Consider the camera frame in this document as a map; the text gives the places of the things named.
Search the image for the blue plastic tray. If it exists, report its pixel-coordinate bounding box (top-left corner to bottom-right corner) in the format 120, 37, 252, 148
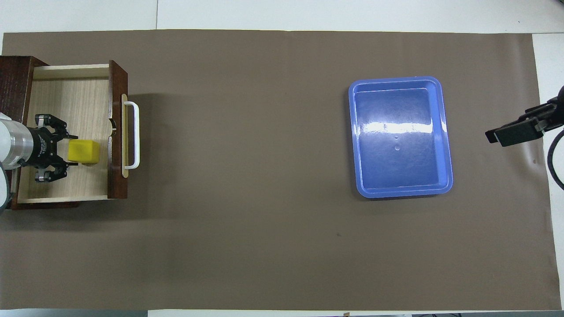
348, 76, 454, 199

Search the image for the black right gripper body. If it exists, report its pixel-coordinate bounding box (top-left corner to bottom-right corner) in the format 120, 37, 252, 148
524, 85, 564, 133

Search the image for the yellow cube block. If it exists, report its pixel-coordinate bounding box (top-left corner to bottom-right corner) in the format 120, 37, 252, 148
68, 140, 100, 166

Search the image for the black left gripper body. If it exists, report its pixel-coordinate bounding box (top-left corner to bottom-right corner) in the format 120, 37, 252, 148
26, 126, 59, 169

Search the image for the dark wooden drawer cabinet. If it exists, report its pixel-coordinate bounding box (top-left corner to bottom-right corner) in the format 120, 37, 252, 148
0, 55, 81, 210

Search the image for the brown table mat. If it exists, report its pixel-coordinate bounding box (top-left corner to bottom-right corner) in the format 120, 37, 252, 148
0, 29, 562, 311

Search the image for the wooden drawer with white handle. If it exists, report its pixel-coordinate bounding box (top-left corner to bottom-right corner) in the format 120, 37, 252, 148
17, 60, 141, 204

